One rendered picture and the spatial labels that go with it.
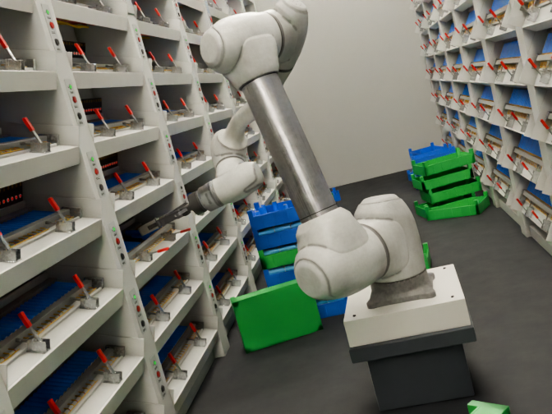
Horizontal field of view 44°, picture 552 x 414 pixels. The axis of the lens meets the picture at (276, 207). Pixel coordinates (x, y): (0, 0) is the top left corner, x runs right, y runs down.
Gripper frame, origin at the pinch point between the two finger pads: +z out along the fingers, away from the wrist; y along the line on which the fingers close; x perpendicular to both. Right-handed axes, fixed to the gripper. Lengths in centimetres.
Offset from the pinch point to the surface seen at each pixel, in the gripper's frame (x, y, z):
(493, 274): 79, -48, -95
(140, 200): -9.6, 16.8, -7.8
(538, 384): 77, 47, -89
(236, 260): 38, -91, 5
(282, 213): 21, -40, -34
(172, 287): 22.5, -4.7, 5.0
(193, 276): 24.5, -20.7, 2.2
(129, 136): -28.3, 10.6, -12.0
